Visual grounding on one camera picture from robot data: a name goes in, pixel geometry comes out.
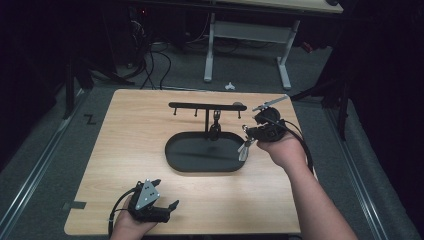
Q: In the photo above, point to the person's right hand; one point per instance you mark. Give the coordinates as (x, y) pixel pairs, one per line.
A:
(286, 150)

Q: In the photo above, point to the person's left hand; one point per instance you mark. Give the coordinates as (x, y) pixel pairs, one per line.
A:
(128, 223)

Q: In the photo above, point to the black tripod stand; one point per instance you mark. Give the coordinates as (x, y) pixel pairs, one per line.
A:
(70, 90)
(343, 100)

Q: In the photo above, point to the black key holder stand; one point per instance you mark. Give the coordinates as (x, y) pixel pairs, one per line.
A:
(200, 153)

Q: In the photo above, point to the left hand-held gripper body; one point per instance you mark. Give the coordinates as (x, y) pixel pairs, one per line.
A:
(146, 196)

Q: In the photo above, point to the desk with grey metal legs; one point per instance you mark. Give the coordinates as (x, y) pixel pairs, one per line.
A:
(250, 31)

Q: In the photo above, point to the small white floor piece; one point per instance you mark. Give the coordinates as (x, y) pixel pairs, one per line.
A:
(229, 86)

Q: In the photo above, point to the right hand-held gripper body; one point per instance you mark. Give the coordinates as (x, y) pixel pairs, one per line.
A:
(266, 131)

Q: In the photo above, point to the metal floor rail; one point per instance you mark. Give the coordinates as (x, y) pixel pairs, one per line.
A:
(360, 180)
(40, 160)

